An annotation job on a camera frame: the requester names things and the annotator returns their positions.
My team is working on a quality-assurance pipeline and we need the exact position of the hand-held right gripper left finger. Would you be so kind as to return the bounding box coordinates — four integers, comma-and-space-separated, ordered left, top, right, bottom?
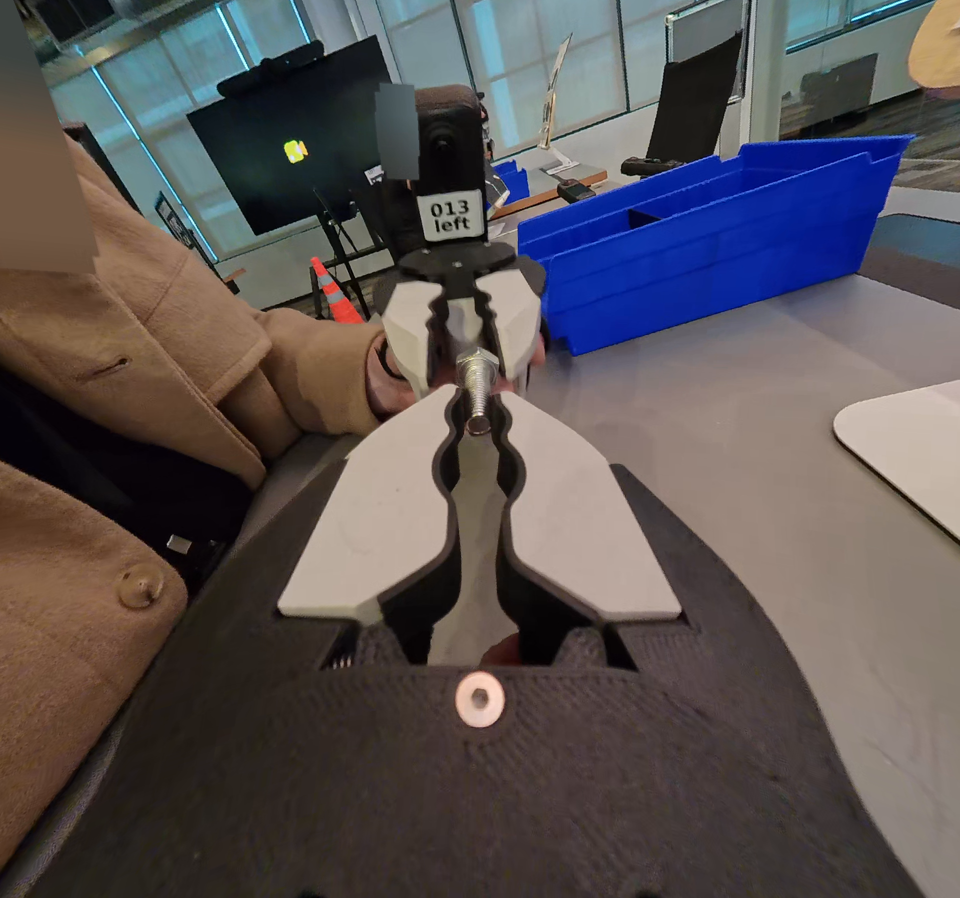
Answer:
276, 385, 462, 666

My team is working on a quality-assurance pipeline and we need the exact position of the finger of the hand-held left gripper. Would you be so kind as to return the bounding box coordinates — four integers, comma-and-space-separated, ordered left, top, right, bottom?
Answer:
382, 281, 451, 398
480, 271, 543, 393

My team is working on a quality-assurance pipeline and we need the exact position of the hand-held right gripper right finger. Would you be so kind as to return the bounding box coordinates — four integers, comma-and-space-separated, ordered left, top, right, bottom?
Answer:
496, 395, 685, 666

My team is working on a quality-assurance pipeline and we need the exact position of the steel hex bolt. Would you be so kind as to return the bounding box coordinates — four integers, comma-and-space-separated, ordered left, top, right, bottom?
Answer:
463, 376, 498, 436

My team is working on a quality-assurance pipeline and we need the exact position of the person's left forearm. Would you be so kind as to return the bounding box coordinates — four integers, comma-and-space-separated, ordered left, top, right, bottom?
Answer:
255, 305, 391, 439

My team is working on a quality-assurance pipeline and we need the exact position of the grey desk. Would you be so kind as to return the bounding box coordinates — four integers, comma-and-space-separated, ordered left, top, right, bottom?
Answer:
0, 215, 960, 898

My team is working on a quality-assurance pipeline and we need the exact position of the person's left hand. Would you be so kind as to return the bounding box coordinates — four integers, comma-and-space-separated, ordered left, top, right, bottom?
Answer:
366, 329, 423, 420

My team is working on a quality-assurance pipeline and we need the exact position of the small blue plastic bin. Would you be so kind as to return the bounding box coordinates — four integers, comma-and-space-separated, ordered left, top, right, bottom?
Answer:
487, 159, 531, 203

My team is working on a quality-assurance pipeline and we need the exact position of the orange traffic cone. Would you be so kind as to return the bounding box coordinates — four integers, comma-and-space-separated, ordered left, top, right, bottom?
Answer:
309, 256, 370, 326

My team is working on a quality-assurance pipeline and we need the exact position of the acrylic sign stand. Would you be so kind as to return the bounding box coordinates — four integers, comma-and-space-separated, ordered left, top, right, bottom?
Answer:
536, 34, 579, 173

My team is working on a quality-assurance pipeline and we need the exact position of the black tripod stand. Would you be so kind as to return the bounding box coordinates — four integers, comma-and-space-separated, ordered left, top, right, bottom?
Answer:
311, 189, 376, 317

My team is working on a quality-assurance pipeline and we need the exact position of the black video bar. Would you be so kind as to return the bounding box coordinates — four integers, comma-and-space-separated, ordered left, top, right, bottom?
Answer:
216, 41, 326, 98

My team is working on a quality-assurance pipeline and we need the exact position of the long blue plastic bin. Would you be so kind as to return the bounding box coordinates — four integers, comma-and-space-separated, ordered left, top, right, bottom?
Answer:
517, 134, 916, 357

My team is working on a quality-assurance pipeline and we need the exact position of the black television screen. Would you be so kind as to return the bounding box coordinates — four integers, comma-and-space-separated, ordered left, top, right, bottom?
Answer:
186, 35, 393, 237

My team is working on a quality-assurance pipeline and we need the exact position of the person's black inner garment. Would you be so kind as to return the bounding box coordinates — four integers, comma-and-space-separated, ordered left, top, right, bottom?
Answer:
0, 369, 260, 591

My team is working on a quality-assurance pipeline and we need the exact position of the silver framed panel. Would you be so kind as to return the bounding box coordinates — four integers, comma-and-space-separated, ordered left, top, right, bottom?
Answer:
666, 0, 753, 104

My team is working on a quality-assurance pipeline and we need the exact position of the clear sign stand white base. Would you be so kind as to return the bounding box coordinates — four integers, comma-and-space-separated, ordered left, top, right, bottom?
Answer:
832, 380, 960, 542

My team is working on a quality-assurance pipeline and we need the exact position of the person's beige coat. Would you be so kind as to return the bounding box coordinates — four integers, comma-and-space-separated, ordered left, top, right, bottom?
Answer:
0, 134, 301, 865

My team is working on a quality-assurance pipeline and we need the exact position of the glass window wall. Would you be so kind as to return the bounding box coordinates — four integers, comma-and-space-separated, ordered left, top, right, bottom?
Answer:
45, 0, 960, 164

